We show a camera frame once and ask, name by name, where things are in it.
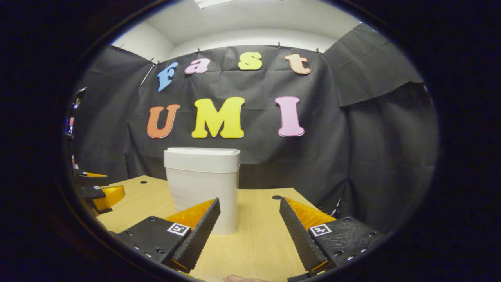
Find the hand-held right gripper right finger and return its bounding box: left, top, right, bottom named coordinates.
left=279, top=197, right=392, bottom=275

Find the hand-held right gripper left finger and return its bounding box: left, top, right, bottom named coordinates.
left=117, top=198, right=222, bottom=274

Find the white desktop garbage bin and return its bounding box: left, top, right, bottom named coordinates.
left=164, top=147, right=241, bottom=235

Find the wooden desktop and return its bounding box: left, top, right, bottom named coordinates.
left=96, top=175, right=319, bottom=282

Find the black backdrop cloth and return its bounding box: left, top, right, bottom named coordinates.
left=70, top=23, right=440, bottom=233

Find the ceiling light panel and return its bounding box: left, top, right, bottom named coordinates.
left=195, top=0, right=239, bottom=9

